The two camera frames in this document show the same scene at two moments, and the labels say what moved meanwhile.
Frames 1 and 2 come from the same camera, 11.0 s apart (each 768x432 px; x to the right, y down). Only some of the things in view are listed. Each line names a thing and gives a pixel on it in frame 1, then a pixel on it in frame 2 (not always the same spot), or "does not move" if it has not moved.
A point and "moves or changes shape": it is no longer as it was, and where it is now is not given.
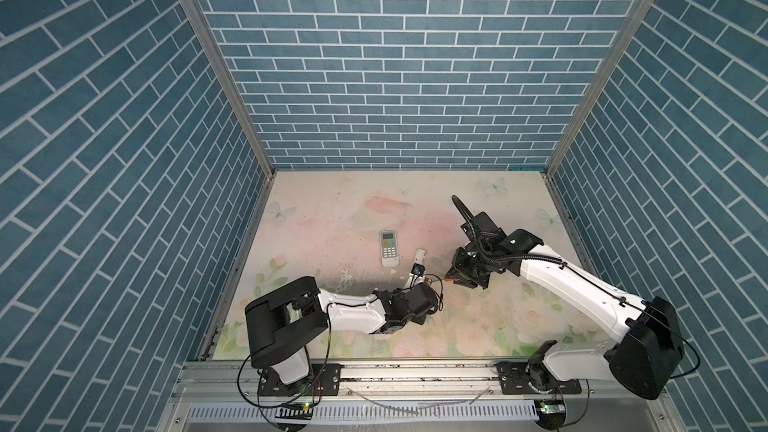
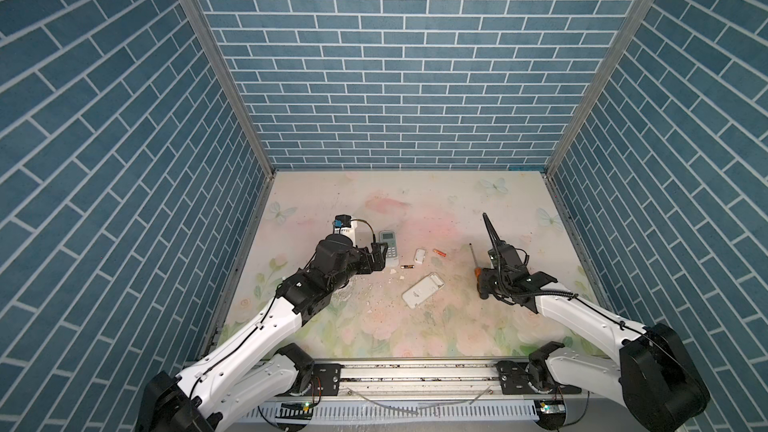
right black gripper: [456, 270] → [483, 284]
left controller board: [295, 410] does not move
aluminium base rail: [611, 397] does not move
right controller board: [550, 413] does not move
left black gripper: [421, 320] → [378, 259]
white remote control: [389, 248] does not move
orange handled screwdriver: [430, 281] moves or changes shape
